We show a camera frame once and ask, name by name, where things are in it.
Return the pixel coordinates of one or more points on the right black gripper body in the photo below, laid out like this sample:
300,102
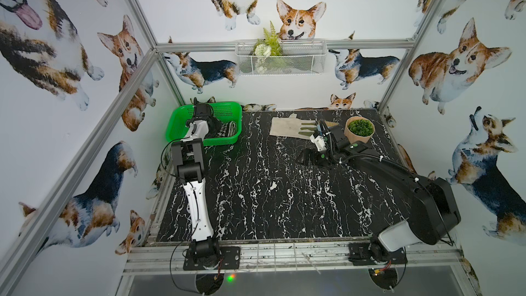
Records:
324,157

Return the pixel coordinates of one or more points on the black white patterned knit scarf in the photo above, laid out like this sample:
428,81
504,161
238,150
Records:
227,130

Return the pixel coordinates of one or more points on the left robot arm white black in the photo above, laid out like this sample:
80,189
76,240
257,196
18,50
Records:
189,168

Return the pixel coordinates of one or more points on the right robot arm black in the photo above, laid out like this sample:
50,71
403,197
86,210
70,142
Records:
433,211

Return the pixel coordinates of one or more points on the green plastic basket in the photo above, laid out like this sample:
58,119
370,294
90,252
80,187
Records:
223,111

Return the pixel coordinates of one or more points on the pink pot with green plant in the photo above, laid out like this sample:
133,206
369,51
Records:
359,129

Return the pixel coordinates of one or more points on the white work glove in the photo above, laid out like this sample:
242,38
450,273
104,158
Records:
292,127

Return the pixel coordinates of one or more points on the artificial fern and white flowers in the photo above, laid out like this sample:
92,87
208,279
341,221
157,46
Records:
267,52

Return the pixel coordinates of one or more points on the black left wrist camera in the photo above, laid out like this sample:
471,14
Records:
202,110

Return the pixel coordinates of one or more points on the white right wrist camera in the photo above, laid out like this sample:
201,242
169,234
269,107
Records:
320,141

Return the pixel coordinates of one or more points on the white wire wall basket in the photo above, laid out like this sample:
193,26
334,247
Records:
292,58

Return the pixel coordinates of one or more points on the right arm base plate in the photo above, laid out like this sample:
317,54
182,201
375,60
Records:
370,254

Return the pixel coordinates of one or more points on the aluminium front rail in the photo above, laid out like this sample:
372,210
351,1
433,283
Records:
276,257

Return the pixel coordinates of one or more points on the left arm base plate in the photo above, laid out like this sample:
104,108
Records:
223,258

